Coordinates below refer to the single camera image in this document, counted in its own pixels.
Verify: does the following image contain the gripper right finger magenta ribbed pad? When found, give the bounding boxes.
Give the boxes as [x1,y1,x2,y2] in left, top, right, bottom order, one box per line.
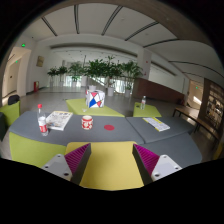
[132,143,183,186]

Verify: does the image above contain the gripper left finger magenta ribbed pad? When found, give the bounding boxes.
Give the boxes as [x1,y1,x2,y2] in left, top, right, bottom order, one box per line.
[41,142,92,186]

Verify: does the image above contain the clear water bottle red cap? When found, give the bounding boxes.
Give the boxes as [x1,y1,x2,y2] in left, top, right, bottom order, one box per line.
[37,104,48,136]

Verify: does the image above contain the distant water bottle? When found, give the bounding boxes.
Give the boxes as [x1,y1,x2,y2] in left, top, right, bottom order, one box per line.
[140,96,146,110]

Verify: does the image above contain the grey right sofa seat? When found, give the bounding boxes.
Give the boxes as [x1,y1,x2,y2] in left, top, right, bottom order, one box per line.
[127,117,202,168]

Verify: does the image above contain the yellow near seat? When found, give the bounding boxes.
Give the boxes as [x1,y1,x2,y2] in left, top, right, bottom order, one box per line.
[73,141,143,191]

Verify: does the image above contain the yellow booklet on right seat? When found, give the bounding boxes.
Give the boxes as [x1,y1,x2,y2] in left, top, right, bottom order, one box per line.
[144,117,170,132]

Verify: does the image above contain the red white patterned cup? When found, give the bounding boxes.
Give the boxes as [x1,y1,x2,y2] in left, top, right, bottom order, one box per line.
[81,115,93,130]

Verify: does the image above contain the magazine on left seat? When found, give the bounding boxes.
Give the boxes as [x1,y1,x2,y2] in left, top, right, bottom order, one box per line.
[46,111,72,131]

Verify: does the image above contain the red round coaster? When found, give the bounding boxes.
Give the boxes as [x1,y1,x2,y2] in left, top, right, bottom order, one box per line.
[104,125,115,131]

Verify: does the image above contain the lime green right block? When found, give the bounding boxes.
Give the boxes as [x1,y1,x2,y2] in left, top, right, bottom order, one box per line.
[133,102,161,117]

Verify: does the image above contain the lime green block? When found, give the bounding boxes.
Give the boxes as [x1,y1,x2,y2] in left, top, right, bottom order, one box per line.
[133,102,161,117]
[66,98,123,117]

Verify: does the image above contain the lime green centre block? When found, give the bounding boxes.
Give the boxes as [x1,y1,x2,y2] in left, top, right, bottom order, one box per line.
[66,98,123,117]

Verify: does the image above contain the grey green left sofa seat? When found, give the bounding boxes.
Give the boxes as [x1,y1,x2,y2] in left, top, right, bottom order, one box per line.
[9,111,143,167]

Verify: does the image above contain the red blue white geometric cube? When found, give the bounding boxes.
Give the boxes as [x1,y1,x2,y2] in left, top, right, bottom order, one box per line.
[86,90,105,108]

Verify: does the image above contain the wooden bench right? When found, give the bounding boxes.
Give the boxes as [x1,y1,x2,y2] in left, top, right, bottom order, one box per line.
[173,107,221,144]

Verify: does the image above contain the wooden bookshelf right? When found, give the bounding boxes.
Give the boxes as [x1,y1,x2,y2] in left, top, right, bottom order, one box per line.
[198,79,224,131]

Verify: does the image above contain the lime green left armchair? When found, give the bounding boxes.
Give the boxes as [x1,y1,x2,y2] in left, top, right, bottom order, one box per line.
[0,102,20,126]

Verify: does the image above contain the red fire extinguisher box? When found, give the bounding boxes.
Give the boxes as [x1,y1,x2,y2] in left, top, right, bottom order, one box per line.
[34,81,39,92]

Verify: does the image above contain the black chair left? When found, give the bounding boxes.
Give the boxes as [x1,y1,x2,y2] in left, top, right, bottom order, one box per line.
[8,94,20,105]

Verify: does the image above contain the potted plants row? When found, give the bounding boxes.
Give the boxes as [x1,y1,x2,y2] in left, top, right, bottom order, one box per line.
[48,56,143,92]

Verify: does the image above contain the yellow wall poster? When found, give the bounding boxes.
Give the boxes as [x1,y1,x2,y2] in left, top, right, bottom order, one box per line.
[36,56,44,67]

